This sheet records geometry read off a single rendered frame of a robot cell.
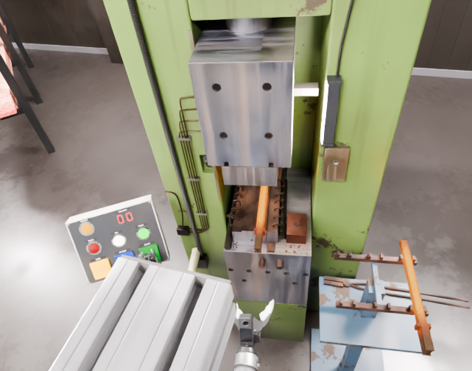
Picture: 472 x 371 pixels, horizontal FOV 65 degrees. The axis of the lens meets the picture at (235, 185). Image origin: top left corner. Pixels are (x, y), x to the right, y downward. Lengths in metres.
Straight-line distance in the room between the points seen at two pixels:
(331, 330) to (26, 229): 2.62
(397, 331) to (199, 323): 1.53
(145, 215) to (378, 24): 1.06
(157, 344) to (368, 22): 1.07
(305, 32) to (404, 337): 1.28
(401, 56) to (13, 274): 2.89
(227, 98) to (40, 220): 2.62
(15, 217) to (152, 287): 3.42
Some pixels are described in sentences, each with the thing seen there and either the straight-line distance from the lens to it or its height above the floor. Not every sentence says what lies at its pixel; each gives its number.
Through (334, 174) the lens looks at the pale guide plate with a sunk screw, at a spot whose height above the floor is 1.22.
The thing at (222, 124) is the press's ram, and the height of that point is 1.55.
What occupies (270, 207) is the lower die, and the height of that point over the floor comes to 0.99.
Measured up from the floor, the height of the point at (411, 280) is 0.98.
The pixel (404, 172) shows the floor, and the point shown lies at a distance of 3.41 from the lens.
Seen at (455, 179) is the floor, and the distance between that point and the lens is 3.49.
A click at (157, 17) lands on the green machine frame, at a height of 1.84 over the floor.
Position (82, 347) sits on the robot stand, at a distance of 0.27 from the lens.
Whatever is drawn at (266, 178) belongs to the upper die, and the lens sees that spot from 1.34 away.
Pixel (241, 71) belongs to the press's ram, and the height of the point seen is 1.73.
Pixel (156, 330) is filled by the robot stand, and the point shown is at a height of 2.03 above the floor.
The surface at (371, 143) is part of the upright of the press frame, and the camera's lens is 1.43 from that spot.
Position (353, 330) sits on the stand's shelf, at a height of 0.71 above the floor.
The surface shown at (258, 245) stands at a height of 1.01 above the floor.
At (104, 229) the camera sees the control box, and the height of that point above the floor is 1.14.
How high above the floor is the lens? 2.25
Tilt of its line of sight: 45 degrees down
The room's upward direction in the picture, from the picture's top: 7 degrees counter-clockwise
